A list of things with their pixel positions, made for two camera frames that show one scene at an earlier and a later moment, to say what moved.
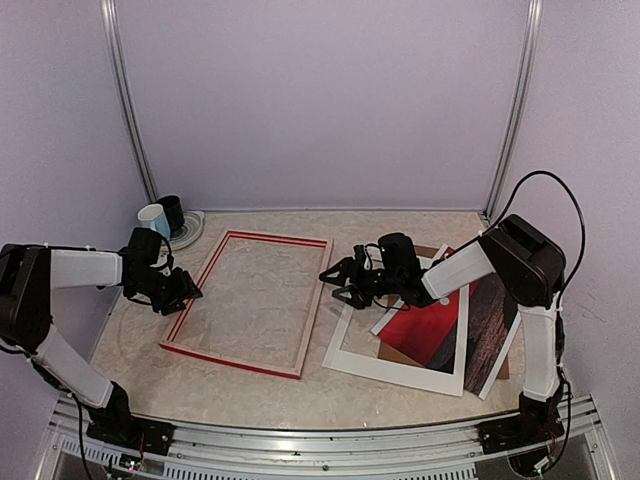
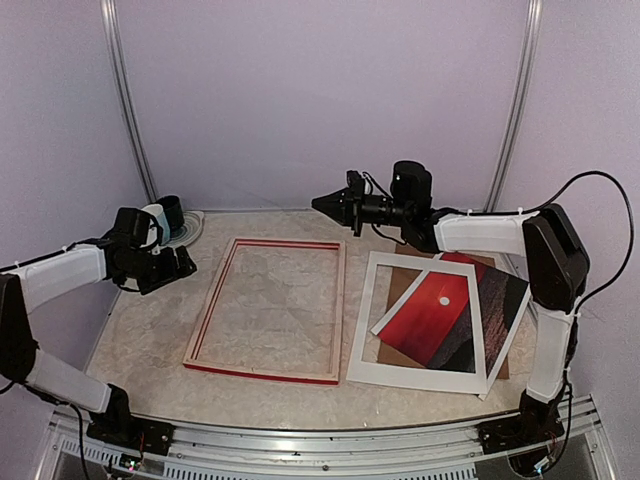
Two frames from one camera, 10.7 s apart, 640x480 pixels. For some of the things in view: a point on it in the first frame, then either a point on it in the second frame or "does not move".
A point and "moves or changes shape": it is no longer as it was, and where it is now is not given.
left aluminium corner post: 109,32 does not move
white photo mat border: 399,372 moves or changes shape
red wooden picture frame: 313,314 → 271,372
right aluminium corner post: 518,105 does not move
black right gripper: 347,266 → 338,206
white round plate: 194,222 does not move
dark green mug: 172,208 does not move
